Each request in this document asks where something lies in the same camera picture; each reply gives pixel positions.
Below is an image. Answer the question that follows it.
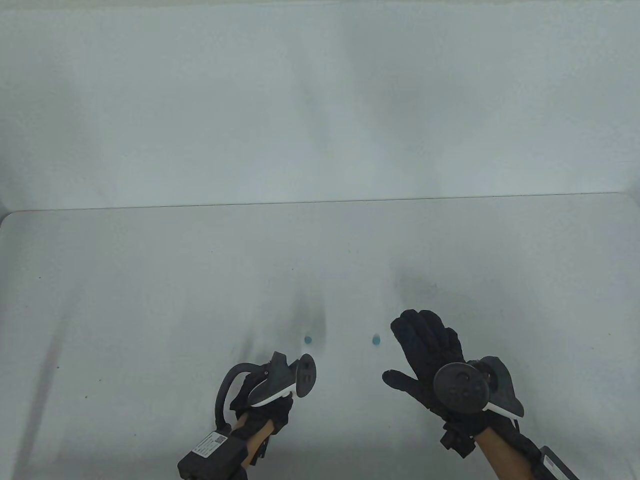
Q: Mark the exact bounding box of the person's left hand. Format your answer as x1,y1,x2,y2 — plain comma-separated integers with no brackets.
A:
230,371,296,437

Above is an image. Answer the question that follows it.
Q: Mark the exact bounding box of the person's right hand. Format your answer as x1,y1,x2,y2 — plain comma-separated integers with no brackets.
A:
382,309,493,437

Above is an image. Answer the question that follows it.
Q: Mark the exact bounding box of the black right forearm box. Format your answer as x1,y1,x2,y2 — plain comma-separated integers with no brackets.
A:
532,446,578,480

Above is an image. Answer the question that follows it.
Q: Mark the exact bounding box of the person's left forearm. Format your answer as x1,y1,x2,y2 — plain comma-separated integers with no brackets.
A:
232,414,276,453

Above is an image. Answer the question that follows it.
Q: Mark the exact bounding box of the black left forearm box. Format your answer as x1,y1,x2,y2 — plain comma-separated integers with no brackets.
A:
177,426,252,480

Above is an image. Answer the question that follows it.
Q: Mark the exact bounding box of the person's right forearm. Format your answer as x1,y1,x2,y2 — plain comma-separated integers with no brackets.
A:
472,430,533,480

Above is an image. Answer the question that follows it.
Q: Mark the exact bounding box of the grey white left controller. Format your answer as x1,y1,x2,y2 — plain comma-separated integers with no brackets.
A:
247,351,317,407

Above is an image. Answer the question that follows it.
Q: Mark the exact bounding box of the grey white controller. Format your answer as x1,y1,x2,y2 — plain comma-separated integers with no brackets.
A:
247,351,317,407
433,355,525,419

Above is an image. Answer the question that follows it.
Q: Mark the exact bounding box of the grey white right controller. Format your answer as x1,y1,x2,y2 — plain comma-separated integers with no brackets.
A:
433,355,525,419

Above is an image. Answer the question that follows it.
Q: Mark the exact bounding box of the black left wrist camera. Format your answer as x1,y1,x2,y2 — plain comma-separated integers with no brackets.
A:
250,434,272,467

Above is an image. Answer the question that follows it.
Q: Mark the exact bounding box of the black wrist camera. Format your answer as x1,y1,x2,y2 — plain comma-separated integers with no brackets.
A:
250,434,272,467
440,422,477,458

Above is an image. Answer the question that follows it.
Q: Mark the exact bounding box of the thick black left glove cable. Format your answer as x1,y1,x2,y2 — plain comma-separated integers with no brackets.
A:
213,361,274,429

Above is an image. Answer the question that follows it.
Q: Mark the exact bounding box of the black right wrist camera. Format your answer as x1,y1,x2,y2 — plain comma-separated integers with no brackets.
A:
440,422,477,458

